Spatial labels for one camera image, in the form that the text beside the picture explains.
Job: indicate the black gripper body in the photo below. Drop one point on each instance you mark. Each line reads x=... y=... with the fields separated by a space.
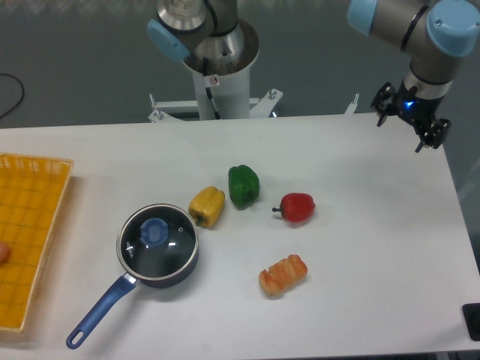
x=416 y=111

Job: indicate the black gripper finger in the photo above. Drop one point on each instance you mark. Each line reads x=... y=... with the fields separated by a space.
x=380 y=103
x=432 y=132

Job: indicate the glass lid with blue knob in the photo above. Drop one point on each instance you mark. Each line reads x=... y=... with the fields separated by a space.
x=158 y=245

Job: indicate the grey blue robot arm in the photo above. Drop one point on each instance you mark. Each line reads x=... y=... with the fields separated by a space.
x=437 y=37

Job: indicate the red bell pepper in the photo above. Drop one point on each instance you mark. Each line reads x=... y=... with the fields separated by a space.
x=296 y=207

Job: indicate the green bell pepper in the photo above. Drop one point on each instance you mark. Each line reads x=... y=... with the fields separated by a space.
x=244 y=186

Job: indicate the black device at table edge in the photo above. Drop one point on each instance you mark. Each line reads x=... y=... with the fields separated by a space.
x=471 y=315

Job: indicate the orange croissant bread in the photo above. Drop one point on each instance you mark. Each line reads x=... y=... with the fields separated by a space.
x=283 y=275

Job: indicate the yellow bell pepper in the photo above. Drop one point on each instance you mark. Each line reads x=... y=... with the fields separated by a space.
x=205 y=208

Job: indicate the dark blue saucepan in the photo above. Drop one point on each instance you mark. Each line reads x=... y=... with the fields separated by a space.
x=121 y=287

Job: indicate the yellow plastic basket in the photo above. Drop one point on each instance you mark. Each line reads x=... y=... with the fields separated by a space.
x=32 y=190

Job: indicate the peach object in basket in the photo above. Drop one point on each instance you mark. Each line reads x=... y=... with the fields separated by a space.
x=5 y=252

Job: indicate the white metal base frame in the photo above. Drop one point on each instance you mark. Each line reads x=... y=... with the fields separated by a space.
x=172 y=111

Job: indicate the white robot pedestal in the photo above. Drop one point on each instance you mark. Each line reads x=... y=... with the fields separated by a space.
x=220 y=68

